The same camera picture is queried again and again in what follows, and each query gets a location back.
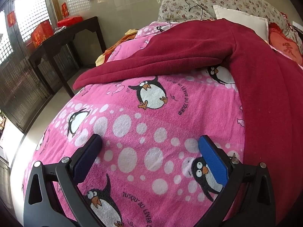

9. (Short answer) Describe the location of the maroon fleece garment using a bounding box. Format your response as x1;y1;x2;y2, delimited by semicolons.
73;18;303;227

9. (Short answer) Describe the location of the dark wooden side table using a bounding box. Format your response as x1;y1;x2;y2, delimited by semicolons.
28;16;107;98

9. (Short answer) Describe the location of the dark lattice door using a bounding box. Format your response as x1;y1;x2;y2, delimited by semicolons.
0;0;79;133

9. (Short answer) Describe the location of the small floral pillow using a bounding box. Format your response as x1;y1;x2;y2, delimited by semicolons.
157;0;216;23

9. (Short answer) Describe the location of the white pillow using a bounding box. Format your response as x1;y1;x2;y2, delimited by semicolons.
213;5;269;44

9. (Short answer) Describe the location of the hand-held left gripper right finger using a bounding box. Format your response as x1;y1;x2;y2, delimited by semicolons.
198;135;276;227

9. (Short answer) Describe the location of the yellow orange patterned blanket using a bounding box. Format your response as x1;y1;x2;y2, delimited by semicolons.
95;28;141;67

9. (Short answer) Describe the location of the pink penguin print blanket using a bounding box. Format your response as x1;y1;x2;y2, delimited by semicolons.
22;21;248;227

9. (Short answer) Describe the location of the tall red gift box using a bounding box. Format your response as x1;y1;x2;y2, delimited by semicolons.
31;20;54;47

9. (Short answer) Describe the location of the red heart cushion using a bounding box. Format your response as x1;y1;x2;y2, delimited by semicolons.
268;22;303;66

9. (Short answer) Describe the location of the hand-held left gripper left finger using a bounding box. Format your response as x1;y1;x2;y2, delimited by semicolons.
23;134;103;227

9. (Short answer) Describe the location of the red paper on door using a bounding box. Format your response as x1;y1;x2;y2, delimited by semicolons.
7;11;17;26

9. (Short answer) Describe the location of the flat red gift box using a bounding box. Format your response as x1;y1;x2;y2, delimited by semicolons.
57;16;84;28

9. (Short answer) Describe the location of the black cable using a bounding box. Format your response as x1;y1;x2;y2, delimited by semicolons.
185;0;207;21

